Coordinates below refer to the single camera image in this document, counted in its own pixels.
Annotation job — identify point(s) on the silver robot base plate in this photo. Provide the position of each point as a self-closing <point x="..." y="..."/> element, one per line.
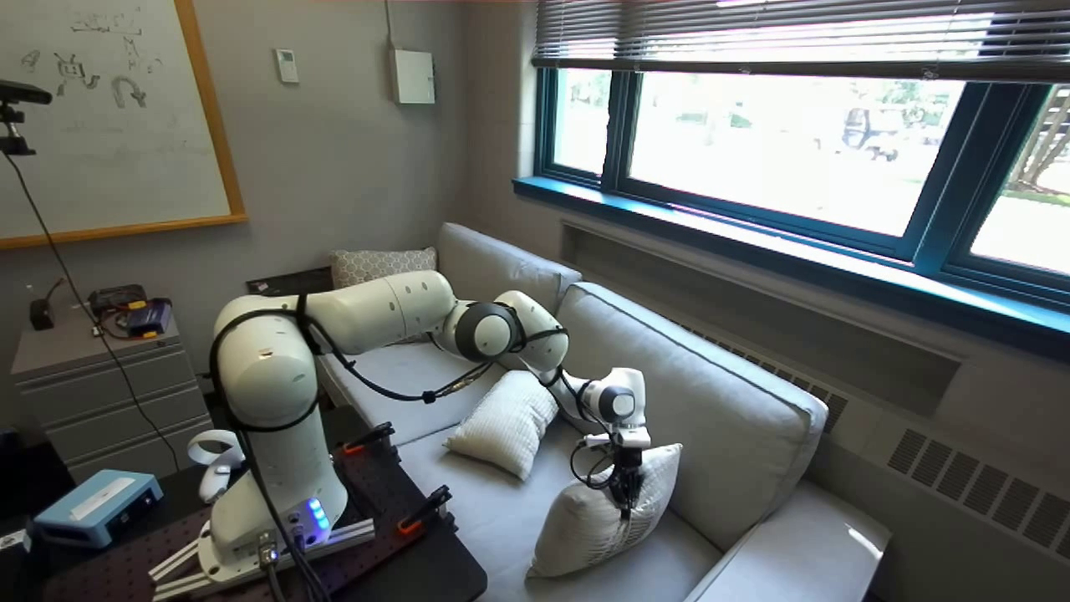
<point x="335" y="541"/>

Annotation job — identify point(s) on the black robot table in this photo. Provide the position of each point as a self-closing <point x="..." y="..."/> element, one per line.
<point x="428" y="569"/>

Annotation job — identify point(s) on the white wall box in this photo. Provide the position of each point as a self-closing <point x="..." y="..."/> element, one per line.
<point x="414" y="77"/>

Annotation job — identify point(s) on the black camera on stand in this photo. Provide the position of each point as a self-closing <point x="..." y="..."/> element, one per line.
<point x="19" y="94"/>

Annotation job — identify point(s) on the baseboard radiator grille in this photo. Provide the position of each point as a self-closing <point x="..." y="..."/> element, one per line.
<point x="981" y="496"/>

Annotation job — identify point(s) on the white wall thermostat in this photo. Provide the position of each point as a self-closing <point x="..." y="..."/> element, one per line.
<point x="285" y="70"/>

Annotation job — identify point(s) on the cream striped cushion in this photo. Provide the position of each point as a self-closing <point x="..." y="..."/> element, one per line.
<point x="581" y="531"/>
<point x="502" y="431"/>

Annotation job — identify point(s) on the wide teal framed window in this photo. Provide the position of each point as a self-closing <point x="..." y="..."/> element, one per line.
<point x="781" y="144"/>

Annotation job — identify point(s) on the small black item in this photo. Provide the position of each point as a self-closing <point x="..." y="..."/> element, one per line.
<point x="43" y="317"/>

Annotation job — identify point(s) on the orange black clamp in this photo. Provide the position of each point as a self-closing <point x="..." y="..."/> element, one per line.
<point x="424" y="511"/>
<point x="362" y="441"/>

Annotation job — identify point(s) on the slatted window blind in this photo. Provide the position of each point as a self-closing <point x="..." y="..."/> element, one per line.
<point x="781" y="35"/>

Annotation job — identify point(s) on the grey filing cabinet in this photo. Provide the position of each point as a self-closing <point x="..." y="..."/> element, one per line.
<point x="102" y="391"/>

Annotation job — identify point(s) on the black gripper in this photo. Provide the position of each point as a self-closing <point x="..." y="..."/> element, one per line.
<point x="625" y="455"/>

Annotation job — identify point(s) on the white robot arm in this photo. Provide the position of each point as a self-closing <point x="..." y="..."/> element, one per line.
<point x="268" y="379"/>

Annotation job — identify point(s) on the grey lattice patterned cushion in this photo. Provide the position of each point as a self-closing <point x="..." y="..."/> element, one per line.
<point x="378" y="267"/>

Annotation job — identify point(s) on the black orange gadget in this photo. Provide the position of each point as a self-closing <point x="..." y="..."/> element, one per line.
<point x="136" y="318"/>

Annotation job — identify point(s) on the white VR controller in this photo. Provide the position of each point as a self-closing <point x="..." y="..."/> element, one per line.
<point x="214" y="452"/>

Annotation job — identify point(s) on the grey fabric couch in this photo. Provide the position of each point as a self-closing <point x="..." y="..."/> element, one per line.
<point x="689" y="413"/>

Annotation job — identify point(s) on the light blue box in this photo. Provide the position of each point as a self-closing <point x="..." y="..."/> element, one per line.
<point x="96" y="508"/>

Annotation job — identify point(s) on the wood framed whiteboard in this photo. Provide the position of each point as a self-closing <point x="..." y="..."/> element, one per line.
<point x="102" y="113"/>

